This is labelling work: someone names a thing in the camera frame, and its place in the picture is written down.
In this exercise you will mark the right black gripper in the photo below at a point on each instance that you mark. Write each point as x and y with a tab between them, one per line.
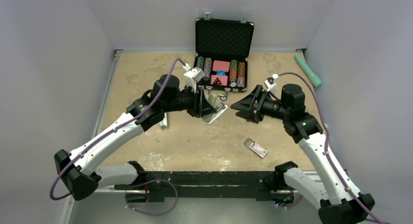
248	109

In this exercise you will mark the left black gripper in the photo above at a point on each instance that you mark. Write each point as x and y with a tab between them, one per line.
200	106

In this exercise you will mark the green white stapler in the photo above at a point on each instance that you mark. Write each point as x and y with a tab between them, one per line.
218	110

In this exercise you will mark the light blue stapler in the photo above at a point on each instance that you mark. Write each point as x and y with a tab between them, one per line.
163	124

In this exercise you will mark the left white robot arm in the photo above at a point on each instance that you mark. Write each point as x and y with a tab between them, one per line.
80	169

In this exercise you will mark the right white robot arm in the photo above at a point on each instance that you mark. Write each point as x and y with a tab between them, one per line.
336	198

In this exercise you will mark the pink card deck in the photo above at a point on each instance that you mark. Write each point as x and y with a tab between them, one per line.
219	65
221	80

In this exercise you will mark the red white staple box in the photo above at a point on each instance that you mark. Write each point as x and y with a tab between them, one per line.
256	148

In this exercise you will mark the black poker chip case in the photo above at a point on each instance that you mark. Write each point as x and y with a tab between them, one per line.
225	40

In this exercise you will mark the mint green cylinder tool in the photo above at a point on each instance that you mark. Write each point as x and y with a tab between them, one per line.
314	79

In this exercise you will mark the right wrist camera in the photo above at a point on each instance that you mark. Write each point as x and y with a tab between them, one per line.
271	85

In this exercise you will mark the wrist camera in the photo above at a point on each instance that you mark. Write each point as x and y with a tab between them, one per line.
271	85
192	77

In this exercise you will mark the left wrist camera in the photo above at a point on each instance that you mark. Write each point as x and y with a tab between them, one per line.
192	77

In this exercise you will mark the aluminium frame rail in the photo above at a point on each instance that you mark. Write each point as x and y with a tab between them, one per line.
69	200

